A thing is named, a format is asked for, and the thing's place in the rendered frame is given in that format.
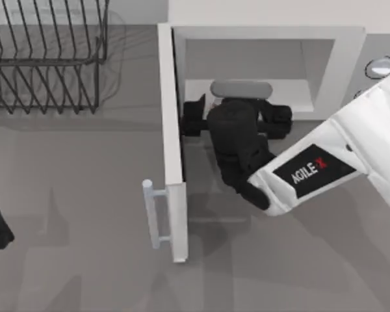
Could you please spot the white microwave door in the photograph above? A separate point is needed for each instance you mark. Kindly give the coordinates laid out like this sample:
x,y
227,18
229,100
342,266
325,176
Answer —
x,y
172,146

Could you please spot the round microwave knob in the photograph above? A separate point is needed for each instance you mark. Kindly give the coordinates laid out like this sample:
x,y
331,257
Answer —
x,y
359,94
380,66

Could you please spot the pale microwave oven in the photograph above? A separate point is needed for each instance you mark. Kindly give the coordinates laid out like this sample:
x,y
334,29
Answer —
x,y
347,48

